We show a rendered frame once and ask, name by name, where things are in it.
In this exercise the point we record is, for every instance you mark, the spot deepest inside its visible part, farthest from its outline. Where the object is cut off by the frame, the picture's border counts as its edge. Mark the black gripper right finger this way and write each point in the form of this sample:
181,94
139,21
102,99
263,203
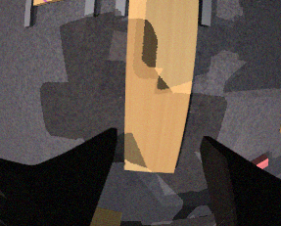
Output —
242,194

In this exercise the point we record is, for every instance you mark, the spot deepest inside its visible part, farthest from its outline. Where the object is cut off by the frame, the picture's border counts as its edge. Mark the small pink block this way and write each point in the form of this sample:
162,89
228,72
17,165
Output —
261,161

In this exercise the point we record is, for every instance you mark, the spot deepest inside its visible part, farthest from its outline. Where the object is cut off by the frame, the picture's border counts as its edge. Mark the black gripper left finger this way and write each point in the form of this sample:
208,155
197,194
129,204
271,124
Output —
64,190

